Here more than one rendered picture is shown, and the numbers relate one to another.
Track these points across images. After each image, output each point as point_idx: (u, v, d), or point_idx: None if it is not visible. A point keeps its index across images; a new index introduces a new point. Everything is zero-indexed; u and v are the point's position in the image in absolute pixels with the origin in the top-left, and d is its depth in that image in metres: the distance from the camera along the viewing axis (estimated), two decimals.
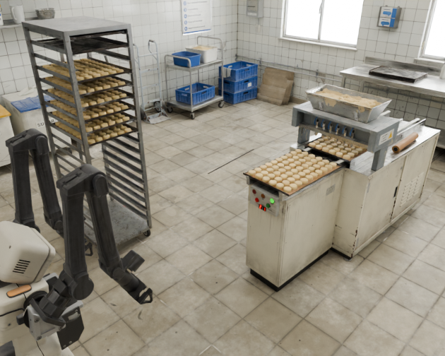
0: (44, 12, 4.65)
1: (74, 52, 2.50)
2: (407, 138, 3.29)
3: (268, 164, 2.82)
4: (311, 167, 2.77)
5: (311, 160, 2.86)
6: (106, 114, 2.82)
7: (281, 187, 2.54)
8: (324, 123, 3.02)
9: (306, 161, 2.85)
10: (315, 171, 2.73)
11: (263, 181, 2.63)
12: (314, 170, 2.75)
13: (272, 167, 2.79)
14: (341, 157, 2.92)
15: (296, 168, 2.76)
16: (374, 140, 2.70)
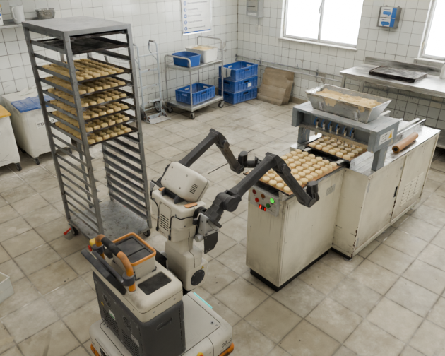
0: (44, 12, 4.65)
1: (74, 52, 2.50)
2: (407, 138, 3.29)
3: None
4: (311, 167, 2.77)
5: (311, 160, 2.86)
6: (106, 114, 2.82)
7: (281, 187, 2.54)
8: (324, 123, 3.02)
9: (306, 161, 2.85)
10: (315, 171, 2.73)
11: (263, 181, 2.63)
12: (314, 170, 2.75)
13: None
14: (341, 157, 2.92)
15: (296, 168, 2.76)
16: (374, 140, 2.70)
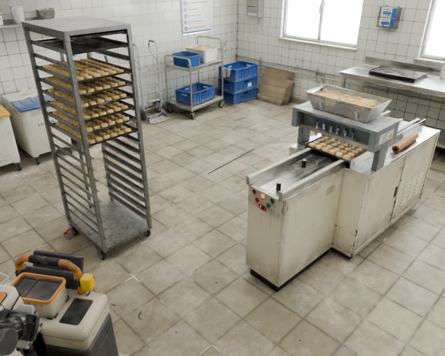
0: (44, 12, 4.65)
1: (74, 52, 2.50)
2: (407, 138, 3.29)
3: None
4: None
5: None
6: (106, 114, 2.82)
7: None
8: (324, 123, 3.02)
9: None
10: None
11: None
12: None
13: None
14: (341, 157, 2.92)
15: None
16: (374, 140, 2.70)
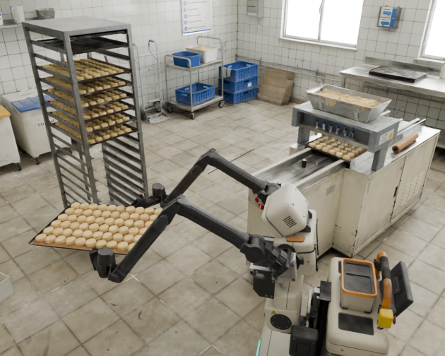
0: (44, 12, 4.65)
1: (74, 52, 2.50)
2: (407, 138, 3.29)
3: (100, 243, 1.90)
4: (95, 212, 2.16)
5: (73, 218, 2.12)
6: (106, 114, 2.82)
7: (157, 215, 2.09)
8: (324, 123, 3.02)
9: (78, 220, 2.10)
10: (102, 210, 2.20)
11: None
12: (98, 211, 2.19)
13: (105, 239, 1.94)
14: (341, 157, 2.92)
15: (102, 221, 2.08)
16: (374, 140, 2.70)
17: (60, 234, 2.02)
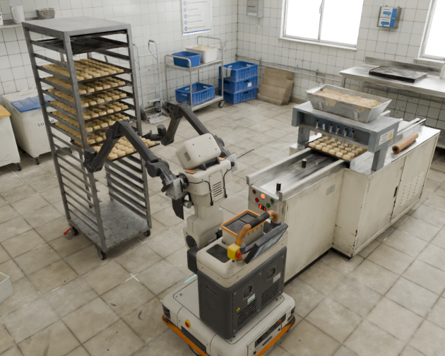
0: (44, 12, 4.65)
1: (74, 52, 2.50)
2: (407, 138, 3.29)
3: (99, 150, 2.77)
4: None
5: None
6: (106, 114, 2.82)
7: (147, 145, 2.83)
8: (324, 123, 3.02)
9: None
10: None
11: (131, 152, 2.74)
12: None
13: None
14: (341, 157, 2.92)
15: None
16: (374, 140, 2.70)
17: None
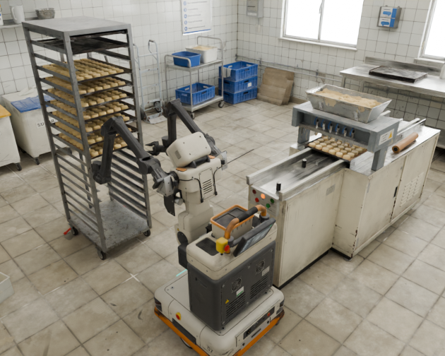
0: (44, 12, 4.65)
1: (74, 52, 2.50)
2: (407, 138, 3.29)
3: (82, 146, 2.97)
4: None
5: None
6: (106, 114, 2.82)
7: None
8: (324, 123, 3.02)
9: None
10: None
11: None
12: None
13: None
14: (341, 157, 2.92)
15: None
16: (374, 140, 2.70)
17: None
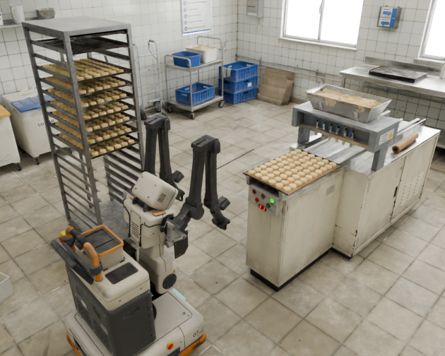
0: (44, 12, 4.65)
1: (74, 52, 2.50)
2: (407, 138, 3.29)
3: (82, 146, 2.97)
4: None
5: None
6: (106, 114, 2.82)
7: (127, 143, 3.03)
8: (324, 123, 3.02)
9: None
10: None
11: (111, 150, 2.94)
12: None
13: None
14: (280, 190, 2.51)
15: None
16: (374, 140, 2.70)
17: None
